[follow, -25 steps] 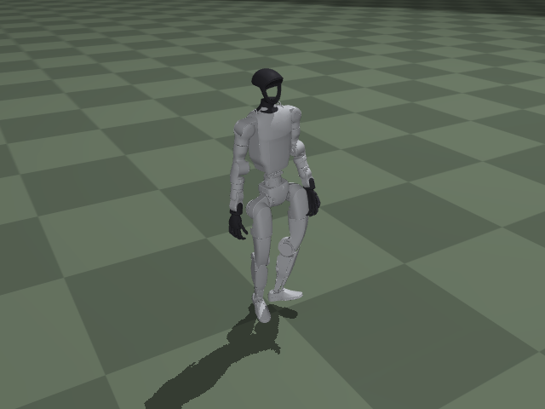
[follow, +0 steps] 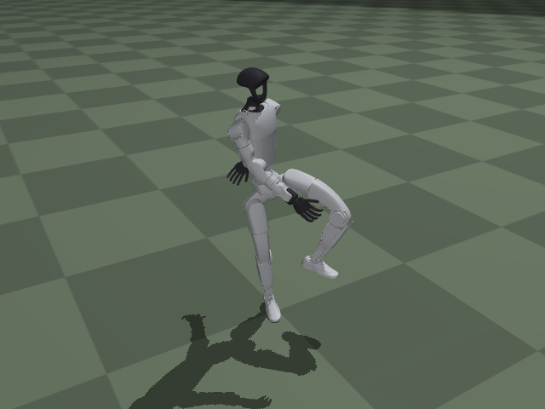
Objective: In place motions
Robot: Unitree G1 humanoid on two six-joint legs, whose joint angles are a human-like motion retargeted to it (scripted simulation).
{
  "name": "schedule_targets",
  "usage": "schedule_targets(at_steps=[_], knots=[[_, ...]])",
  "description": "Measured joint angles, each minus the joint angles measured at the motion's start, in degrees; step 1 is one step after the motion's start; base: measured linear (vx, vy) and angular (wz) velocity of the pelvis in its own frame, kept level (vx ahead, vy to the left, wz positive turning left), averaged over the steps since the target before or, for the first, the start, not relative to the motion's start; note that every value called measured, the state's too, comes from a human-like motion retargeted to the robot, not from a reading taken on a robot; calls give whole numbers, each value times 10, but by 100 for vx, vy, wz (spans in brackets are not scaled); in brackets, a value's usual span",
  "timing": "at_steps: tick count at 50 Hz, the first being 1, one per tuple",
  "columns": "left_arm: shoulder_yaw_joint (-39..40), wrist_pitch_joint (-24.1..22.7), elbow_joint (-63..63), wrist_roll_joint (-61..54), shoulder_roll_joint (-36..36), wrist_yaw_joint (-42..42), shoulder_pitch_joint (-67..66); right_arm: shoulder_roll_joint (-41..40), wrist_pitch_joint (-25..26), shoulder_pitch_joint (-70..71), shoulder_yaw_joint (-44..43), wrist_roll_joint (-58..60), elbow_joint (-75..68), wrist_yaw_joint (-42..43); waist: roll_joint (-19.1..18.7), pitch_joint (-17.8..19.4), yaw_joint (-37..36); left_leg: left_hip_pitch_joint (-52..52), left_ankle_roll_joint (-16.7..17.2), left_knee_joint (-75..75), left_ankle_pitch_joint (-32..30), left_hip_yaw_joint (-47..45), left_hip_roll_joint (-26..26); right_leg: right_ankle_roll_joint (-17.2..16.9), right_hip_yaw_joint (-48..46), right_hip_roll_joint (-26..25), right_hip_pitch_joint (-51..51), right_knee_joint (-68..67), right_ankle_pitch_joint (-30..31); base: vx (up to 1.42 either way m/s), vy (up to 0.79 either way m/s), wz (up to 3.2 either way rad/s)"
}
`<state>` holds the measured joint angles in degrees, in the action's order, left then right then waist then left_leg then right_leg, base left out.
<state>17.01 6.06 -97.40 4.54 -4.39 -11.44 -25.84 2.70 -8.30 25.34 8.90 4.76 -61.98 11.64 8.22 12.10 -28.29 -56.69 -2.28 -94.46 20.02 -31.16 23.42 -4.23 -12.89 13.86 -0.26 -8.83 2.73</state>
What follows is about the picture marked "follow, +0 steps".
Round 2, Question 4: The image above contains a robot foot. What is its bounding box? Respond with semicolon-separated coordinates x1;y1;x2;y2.
301;256;338;279
263;292;281;322

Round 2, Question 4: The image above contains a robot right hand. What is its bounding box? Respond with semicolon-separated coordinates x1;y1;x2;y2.
286;188;323;222

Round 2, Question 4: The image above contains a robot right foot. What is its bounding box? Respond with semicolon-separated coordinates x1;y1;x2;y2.
263;292;281;322

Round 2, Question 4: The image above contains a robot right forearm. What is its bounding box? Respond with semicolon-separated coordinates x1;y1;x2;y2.
250;163;292;202

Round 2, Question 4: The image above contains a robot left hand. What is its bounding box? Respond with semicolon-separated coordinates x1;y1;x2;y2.
227;160;249;186

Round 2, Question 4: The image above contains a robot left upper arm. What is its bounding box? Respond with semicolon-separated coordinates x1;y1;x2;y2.
265;98;281;116

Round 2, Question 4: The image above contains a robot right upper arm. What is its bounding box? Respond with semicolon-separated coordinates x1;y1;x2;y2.
228;118;267;173

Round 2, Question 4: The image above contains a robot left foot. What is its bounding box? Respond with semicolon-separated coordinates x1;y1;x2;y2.
301;256;338;279

